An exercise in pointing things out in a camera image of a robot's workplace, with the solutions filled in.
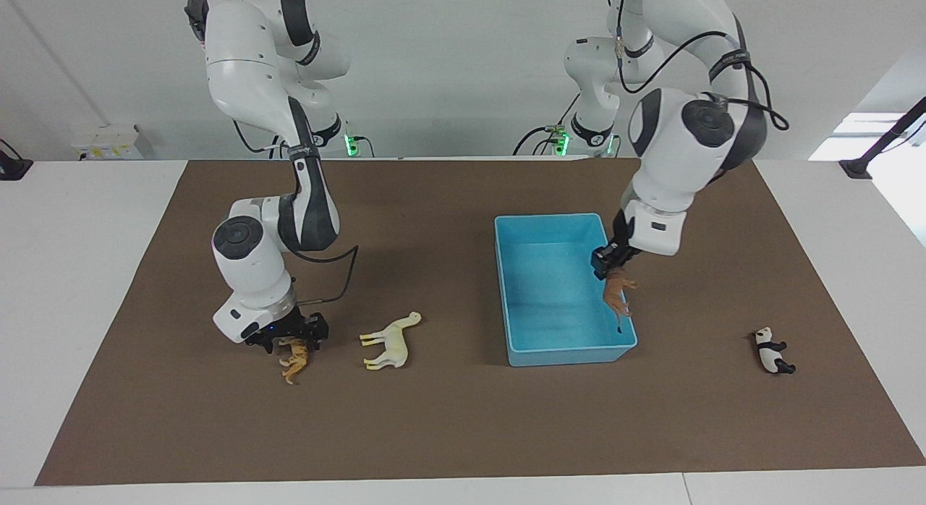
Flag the white box yellow labels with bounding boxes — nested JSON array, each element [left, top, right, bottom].
[[72, 124, 143, 161]]

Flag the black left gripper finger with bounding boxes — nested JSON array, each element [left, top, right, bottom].
[[591, 246, 617, 282]]

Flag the green lit base connector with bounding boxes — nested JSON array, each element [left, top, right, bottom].
[[343, 122, 374, 158], [545, 124, 574, 157]]

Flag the black table clamp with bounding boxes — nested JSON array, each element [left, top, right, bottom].
[[0, 138, 34, 182]]

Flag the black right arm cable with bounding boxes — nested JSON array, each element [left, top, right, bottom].
[[292, 243, 361, 306]]

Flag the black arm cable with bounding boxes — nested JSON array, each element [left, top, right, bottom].
[[611, 0, 791, 133], [292, 243, 361, 306]]

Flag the black clamp stand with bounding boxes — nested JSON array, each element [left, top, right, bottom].
[[839, 96, 926, 180]]

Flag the brown table mat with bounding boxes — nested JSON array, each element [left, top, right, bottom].
[[35, 158, 926, 488]]

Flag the orange striped tiger toy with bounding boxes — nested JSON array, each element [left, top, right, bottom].
[[279, 336, 311, 386]]

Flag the cream toy camel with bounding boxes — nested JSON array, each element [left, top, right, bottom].
[[360, 311, 422, 372]]

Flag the light blue storage box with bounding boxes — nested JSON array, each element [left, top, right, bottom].
[[494, 213, 639, 368]]

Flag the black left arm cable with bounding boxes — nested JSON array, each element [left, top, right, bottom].
[[611, 0, 791, 133]]

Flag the black base cable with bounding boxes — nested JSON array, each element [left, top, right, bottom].
[[513, 93, 581, 157], [232, 118, 289, 159]]

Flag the black white panda toy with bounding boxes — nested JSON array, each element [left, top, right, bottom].
[[753, 326, 797, 375]]

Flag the brown lion toy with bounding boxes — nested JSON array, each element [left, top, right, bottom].
[[603, 268, 640, 331]]

